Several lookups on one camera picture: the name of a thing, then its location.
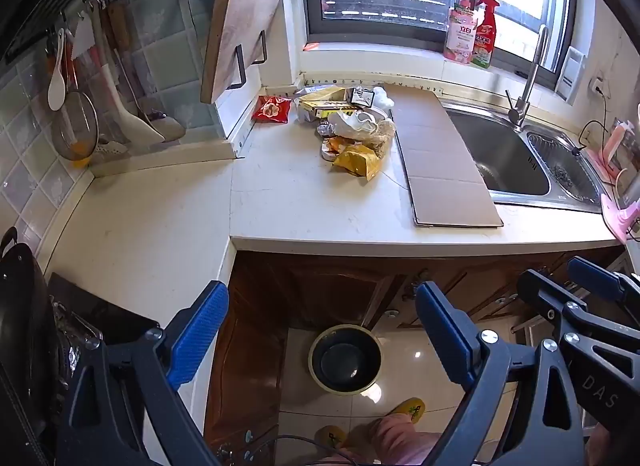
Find yellow slipper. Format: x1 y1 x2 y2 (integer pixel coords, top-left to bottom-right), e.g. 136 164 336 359
315 425 346 452
387 397 427 427

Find red spray bottle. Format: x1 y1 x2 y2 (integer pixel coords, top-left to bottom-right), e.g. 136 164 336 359
470 0 501 69

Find brown cardboard sheet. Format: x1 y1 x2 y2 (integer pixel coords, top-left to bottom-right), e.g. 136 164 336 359
382 83 504 228

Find pink soap bottle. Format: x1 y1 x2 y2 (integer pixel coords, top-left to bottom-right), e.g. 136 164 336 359
442 0 478 65

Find white rice paddle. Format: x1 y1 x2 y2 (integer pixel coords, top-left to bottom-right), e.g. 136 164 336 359
47 28 68 111

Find black wok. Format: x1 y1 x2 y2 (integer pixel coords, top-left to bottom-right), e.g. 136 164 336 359
0 227 57 447

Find white spatula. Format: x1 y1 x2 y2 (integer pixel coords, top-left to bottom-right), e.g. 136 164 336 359
92 46 166 144

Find metal mesh strainer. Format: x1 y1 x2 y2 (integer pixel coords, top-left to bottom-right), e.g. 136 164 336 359
52 88 100 161

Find dark framed window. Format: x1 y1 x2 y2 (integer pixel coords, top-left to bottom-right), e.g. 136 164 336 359
302 0 586 91

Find round trash bin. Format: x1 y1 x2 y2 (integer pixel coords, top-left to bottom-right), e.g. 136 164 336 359
308 324 382 395

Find steel faucet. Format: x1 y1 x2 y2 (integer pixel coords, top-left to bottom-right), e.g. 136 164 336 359
505 24 551 129

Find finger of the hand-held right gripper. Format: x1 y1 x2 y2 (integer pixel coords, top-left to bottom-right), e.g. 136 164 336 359
568 256 640 315
517 270 640 343

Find stainless steel sink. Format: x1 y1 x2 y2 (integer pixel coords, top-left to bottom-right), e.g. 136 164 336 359
440 98 606 214

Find yellow snack packet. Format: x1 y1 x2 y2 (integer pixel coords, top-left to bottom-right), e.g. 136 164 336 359
332 143 383 181

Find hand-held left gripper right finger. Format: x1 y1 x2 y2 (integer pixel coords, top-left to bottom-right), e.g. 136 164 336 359
415 281 586 466

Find wooden cutting board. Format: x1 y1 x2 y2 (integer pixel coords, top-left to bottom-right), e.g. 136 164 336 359
200 0 288 105

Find red snack packet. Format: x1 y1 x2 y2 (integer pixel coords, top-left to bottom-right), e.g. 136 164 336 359
251 94 292 124

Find white wrapper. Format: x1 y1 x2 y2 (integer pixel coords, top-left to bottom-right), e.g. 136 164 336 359
327 110 388 139

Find black cable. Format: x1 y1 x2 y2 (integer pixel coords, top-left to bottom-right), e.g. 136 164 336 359
572 93 608 157

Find patterned sealing tape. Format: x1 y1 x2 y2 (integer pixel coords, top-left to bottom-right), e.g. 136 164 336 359
299 73 446 94

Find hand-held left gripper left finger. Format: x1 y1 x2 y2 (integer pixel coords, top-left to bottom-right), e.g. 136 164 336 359
54 280 236 466

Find beige mesh bag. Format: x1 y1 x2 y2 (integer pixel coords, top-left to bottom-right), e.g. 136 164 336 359
372 118 397 154

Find pink rubber gloves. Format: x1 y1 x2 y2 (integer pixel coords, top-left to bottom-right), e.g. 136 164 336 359
582 118 640 244

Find brown wooden base cabinet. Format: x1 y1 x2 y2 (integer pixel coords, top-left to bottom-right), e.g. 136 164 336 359
205 248 621 466

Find yellow paper box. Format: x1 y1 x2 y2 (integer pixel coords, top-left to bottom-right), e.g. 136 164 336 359
298 100 356 115

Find orange snack wrapper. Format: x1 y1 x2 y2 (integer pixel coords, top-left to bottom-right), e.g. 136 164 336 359
322 138 351 159

